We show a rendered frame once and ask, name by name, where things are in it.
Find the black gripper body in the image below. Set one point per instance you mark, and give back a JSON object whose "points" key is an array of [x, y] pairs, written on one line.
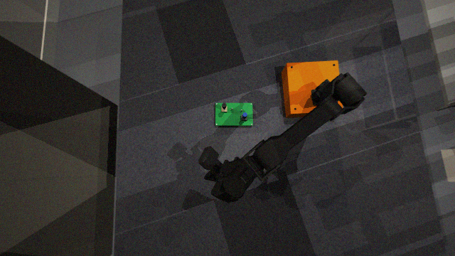
{"points": [[209, 160]]}

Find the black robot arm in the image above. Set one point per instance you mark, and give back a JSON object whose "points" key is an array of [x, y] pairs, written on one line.
{"points": [[271, 153]]}

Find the green circuit board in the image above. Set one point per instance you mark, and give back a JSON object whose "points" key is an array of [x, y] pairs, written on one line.
{"points": [[233, 114]]}

